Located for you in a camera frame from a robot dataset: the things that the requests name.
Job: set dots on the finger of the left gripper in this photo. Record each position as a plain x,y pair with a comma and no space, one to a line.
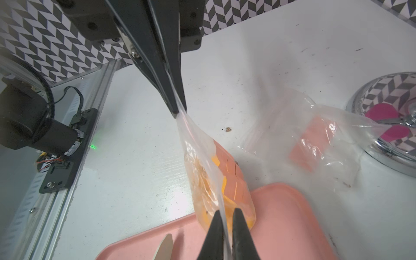
135,20
166,17

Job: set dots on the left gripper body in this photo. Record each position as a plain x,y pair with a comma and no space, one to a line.
96,23

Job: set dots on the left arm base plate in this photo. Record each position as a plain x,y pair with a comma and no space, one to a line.
61,171

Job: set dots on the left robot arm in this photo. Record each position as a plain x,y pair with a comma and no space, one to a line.
27,119

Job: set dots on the metal tongs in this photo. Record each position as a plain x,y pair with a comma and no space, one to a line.
164,250

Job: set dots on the aluminium front rail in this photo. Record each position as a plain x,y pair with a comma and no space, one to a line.
36,189

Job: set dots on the clear resealable bag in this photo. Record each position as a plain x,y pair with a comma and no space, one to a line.
318,141
215,178

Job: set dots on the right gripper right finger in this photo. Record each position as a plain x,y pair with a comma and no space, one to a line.
243,247

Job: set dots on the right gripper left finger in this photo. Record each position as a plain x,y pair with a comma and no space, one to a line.
213,246

